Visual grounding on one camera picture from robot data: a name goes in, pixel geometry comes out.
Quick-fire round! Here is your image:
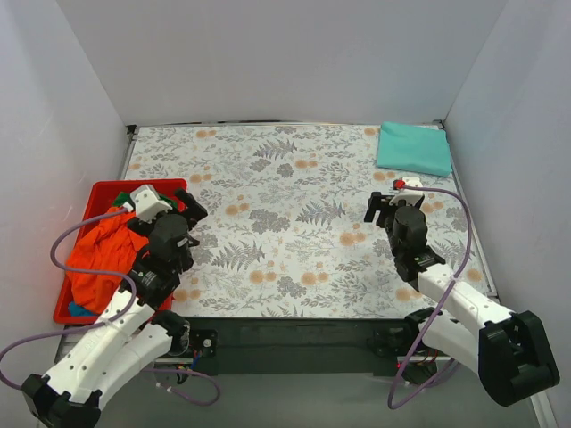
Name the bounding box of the folded teal t shirt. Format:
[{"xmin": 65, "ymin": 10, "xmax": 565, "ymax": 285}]
[{"xmin": 376, "ymin": 121, "xmax": 452, "ymax": 177}]

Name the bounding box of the floral patterned table mat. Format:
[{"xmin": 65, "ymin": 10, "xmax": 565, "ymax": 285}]
[{"xmin": 126, "ymin": 124, "xmax": 495, "ymax": 319}]

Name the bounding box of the blue t shirt in bin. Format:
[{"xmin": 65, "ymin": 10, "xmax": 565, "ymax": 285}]
[{"xmin": 68, "ymin": 301, "xmax": 99, "ymax": 317}]

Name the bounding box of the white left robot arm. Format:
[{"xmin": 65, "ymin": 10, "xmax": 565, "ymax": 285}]
[{"xmin": 21, "ymin": 185, "xmax": 207, "ymax": 427}]

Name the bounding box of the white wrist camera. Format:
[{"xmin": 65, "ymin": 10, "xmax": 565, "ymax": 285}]
[
  {"xmin": 390, "ymin": 177, "xmax": 424, "ymax": 206},
  {"xmin": 123, "ymin": 185, "xmax": 172, "ymax": 223}
]

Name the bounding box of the red plastic bin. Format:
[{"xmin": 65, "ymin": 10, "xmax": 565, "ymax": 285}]
[{"xmin": 53, "ymin": 178, "xmax": 187, "ymax": 325}]

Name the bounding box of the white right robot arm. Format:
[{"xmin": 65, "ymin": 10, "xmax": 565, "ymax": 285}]
[{"xmin": 364, "ymin": 180, "xmax": 560, "ymax": 407}]

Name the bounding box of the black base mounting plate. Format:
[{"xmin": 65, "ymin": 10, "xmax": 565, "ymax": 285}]
[{"xmin": 146, "ymin": 315, "xmax": 451, "ymax": 378}]

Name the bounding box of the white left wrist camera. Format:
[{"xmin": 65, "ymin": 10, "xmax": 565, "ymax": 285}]
[{"xmin": 123, "ymin": 185, "xmax": 172, "ymax": 223}]

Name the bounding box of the green t shirt in bin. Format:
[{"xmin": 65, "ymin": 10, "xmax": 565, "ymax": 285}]
[{"xmin": 112, "ymin": 192, "xmax": 178, "ymax": 209}]

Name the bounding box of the orange t shirt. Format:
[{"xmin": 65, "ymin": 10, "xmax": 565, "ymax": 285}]
[{"xmin": 66, "ymin": 207, "xmax": 147, "ymax": 315}]

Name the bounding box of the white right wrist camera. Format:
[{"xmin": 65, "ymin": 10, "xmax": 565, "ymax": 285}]
[{"xmin": 390, "ymin": 177, "xmax": 424, "ymax": 206}]

